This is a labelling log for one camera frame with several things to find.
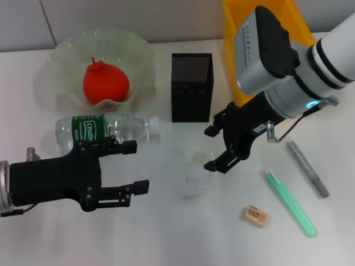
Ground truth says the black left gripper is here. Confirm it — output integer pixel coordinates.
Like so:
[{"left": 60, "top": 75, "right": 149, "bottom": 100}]
[{"left": 9, "top": 135, "right": 150, "bottom": 213}]

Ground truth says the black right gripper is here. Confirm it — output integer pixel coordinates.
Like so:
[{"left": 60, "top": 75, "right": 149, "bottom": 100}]
[{"left": 204, "top": 92, "right": 284, "bottom": 174}]

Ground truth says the white paper ball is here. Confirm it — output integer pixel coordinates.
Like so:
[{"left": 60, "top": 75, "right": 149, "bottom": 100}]
[{"left": 177, "top": 149, "right": 216, "bottom": 198}]

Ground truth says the clear green-label water bottle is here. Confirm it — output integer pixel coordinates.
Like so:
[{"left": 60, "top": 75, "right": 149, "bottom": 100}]
[{"left": 54, "top": 112, "right": 161, "bottom": 152}]

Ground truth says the orange fruit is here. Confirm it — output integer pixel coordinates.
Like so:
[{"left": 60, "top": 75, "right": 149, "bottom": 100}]
[{"left": 83, "top": 57, "right": 130, "bottom": 106}]

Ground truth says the black mesh pen holder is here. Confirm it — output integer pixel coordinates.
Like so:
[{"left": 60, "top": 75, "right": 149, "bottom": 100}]
[{"left": 171, "top": 52, "right": 215, "bottom": 123}]

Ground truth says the beige eraser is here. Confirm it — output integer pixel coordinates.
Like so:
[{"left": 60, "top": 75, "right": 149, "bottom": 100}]
[{"left": 240, "top": 204, "right": 270, "bottom": 228}]

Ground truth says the grey marker pen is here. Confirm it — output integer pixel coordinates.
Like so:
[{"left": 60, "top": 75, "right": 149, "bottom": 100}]
[{"left": 285, "top": 141, "right": 330, "bottom": 199}]

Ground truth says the green pen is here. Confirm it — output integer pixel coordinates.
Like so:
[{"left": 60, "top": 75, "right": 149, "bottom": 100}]
[{"left": 259, "top": 167, "right": 318, "bottom": 238}]

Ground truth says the green glass fruit plate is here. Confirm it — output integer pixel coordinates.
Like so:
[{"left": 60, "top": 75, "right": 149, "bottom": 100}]
[{"left": 34, "top": 27, "right": 156, "bottom": 113}]

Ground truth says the silver right connector plug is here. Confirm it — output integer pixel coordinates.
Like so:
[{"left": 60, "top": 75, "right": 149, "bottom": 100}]
[{"left": 265, "top": 120, "right": 280, "bottom": 144}]

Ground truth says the silver connector plug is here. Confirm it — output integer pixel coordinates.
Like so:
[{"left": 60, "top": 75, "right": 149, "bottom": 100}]
[
  {"left": 26, "top": 147, "right": 42, "bottom": 161},
  {"left": 265, "top": 120, "right": 280, "bottom": 144}
]

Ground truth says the yellow plastic bin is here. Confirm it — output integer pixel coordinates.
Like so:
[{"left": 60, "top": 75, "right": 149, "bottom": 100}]
[{"left": 221, "top": 0, "right": 317, "bottom": 108}]

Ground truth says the silver left connector plug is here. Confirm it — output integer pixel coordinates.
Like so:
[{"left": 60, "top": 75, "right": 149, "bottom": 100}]
[{"left": 26, "top": 147, "right": 42, "bottom": 161}]

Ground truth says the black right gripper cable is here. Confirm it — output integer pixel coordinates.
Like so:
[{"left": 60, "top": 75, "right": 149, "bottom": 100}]
[{"left": 277, "top": 96, "right": 339, "bottom": 142}]

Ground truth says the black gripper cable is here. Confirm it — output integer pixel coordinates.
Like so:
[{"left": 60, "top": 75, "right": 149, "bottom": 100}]
[
  {"left": 277, "top": 96, "right": 339, "bottom": 142},
  {"left": 0, "top": 203, "right": 37, "bottom": 217}
]

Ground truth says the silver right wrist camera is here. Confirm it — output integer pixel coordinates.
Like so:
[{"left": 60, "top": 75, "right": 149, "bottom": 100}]
[{"left": 234, "top": 5, "right": 302, "bottom": 96}]

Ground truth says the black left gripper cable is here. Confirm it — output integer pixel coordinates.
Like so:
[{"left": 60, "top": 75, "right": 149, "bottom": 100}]
[{"left": 0, "top": 203, "right": 37, "bottom": 217}]

